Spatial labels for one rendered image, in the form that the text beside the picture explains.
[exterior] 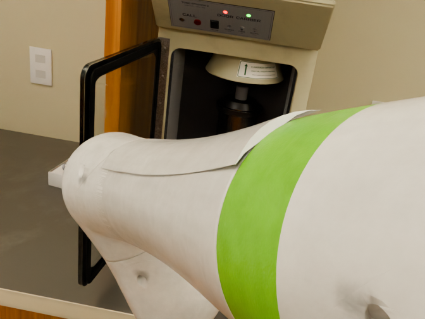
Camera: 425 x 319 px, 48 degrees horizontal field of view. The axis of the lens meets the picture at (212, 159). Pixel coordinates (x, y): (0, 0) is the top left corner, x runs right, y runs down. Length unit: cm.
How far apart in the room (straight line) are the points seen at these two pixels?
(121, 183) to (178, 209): 12
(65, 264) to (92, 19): 76
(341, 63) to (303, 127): 125
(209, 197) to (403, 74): 128
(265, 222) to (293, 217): 2
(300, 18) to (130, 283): 56
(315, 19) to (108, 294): 63
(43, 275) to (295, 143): 88
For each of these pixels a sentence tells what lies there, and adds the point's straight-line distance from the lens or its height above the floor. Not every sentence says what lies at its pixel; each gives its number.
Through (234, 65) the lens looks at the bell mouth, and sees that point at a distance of 101.
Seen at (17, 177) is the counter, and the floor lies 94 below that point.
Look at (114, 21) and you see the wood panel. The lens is 93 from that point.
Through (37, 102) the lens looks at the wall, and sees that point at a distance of 165.
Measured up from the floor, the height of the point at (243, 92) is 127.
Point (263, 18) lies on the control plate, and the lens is 89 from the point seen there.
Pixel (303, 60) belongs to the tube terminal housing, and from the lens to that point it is 98.
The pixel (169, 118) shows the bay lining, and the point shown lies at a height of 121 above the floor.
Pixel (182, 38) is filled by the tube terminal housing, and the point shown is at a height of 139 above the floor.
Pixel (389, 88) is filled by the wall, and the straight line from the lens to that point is 147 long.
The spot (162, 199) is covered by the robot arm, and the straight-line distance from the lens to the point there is 27.
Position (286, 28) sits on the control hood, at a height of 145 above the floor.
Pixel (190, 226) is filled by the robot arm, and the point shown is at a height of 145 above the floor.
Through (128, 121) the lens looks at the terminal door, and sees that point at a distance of 89.
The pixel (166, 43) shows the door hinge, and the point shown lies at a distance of 100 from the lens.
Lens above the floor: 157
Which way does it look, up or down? 24 degrees down
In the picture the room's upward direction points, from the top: 8 degrees clockwise
